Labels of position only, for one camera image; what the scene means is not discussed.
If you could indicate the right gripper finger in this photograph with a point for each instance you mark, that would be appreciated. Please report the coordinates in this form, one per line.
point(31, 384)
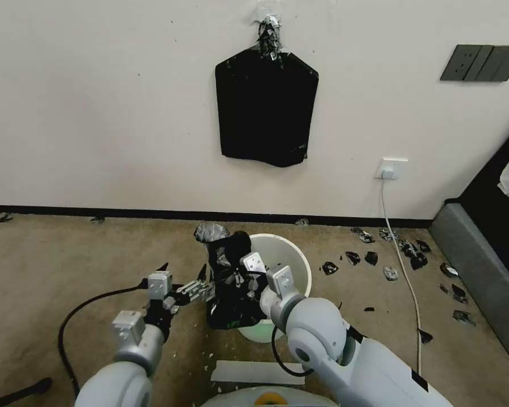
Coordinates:
point(239, 278)
point(252, 290)

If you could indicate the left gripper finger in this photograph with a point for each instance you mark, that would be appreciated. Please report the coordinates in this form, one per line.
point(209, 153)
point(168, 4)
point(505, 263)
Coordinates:
point(193, 290)
point(163, 268)

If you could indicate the black trash bag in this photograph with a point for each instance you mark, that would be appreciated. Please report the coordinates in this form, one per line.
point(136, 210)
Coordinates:
point(225, 296)

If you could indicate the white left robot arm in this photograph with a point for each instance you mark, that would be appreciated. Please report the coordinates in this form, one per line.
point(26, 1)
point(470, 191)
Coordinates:
point(131, 352)

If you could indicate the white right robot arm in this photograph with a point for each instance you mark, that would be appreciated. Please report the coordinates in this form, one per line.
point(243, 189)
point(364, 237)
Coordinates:
point(322, 335)

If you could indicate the white round trash bin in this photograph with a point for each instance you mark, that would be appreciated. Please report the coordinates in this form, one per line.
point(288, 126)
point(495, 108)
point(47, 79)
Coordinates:
point(292, 263)

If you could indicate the black hanging trash bags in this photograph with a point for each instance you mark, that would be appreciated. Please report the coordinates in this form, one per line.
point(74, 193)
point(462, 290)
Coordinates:
point(265, 114)

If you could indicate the black baseboard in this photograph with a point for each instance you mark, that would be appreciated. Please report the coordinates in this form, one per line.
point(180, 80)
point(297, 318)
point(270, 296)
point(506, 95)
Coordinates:
point(195, 211)

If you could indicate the white paper strip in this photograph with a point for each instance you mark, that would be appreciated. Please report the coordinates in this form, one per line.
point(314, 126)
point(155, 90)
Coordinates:
point(258, 373)

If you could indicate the white robot front shell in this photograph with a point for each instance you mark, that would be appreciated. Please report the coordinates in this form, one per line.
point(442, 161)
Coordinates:
point(271, 396)

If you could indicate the black bar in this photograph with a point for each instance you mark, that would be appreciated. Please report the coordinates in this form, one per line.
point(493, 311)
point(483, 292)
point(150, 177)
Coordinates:
point(17, 394)

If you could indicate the white power plug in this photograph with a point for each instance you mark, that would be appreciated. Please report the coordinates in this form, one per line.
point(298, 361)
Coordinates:
point(389, 173)

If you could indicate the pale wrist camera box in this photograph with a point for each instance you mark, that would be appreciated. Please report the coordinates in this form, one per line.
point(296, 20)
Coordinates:
point(253, 263)
point(160, 285)

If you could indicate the white wall socket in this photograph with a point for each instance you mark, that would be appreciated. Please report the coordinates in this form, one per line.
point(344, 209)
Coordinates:
point(394, 164)

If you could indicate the grey upholstered bed frame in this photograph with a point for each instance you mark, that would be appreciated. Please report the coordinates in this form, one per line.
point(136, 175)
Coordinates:
point(475, 263)

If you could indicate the silver tape wall hook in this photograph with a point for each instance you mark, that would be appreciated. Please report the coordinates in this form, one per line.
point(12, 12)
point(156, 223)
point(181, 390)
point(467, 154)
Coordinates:
point(269, 29)

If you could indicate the dark grey wall switch panel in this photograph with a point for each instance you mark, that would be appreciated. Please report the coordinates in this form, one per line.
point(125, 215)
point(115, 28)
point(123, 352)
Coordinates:
point(479, 63)

